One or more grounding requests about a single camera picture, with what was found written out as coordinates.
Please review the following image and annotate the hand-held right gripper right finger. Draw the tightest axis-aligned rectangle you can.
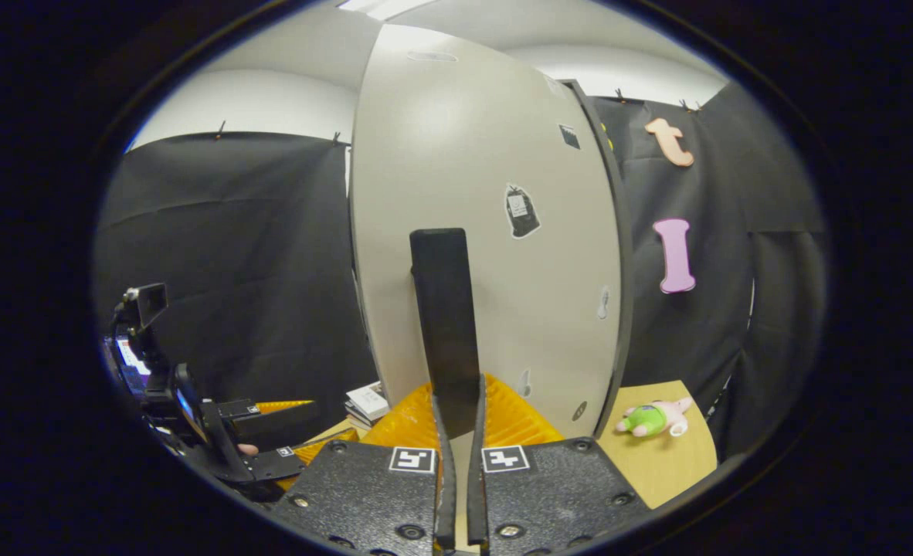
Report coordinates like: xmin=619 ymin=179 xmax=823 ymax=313
xmin=466 ymin=373 xmax=650 ymax=556

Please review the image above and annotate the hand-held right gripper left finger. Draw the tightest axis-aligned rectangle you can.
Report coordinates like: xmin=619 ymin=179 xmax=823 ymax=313
xmin=271 ymin=373 xmax=457 ymax=556

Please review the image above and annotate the black cabinet door handle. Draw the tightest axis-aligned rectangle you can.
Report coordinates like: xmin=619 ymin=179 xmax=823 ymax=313
xmin=409 ymin=228 xmax=482 ymax=441

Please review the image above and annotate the beige cabinet door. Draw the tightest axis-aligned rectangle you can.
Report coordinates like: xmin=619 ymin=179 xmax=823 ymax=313
xmin=348 ymin=23 xmax=623 ymax=441

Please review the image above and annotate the white book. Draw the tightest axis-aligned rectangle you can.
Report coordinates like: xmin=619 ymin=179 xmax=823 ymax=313
xmin=346 ymin=382 xmax=392 ymax=418

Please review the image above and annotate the black backdrop cloth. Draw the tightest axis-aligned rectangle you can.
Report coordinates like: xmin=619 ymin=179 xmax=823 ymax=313
xmin=93 ymin=85 xmax=828 ymax=464

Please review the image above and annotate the pink and green plush toy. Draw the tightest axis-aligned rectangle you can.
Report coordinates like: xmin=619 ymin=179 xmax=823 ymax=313
xmin=615 ymin=396 xmax=694 ymax=439

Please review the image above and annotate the ceiling light panel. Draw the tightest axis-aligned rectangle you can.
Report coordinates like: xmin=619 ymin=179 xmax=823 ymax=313
xmin=337 ymin=0 xmax=426 ymax=22

